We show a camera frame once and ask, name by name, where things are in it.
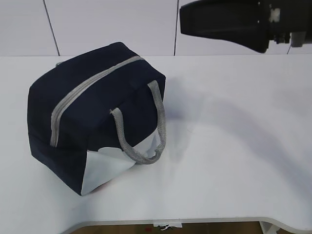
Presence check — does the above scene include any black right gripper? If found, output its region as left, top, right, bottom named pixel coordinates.
left=179, top=0, right=312, bottom=53

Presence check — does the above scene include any navy blue lunch bag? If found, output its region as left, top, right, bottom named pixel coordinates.
left=27, top=42, right=166, bottom=195

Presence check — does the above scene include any white label under table edge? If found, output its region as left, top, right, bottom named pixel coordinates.
left=153, top=220, right=183, bottom=231

